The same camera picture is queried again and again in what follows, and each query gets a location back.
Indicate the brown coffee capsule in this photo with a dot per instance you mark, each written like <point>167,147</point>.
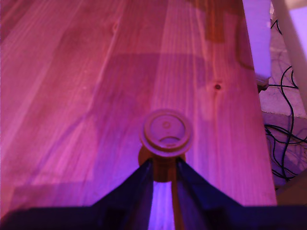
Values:
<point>165,133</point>

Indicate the wooden furniture piece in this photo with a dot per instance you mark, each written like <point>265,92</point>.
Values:
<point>293,191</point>

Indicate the white furniture leg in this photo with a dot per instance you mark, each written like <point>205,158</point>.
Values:
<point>257,36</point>

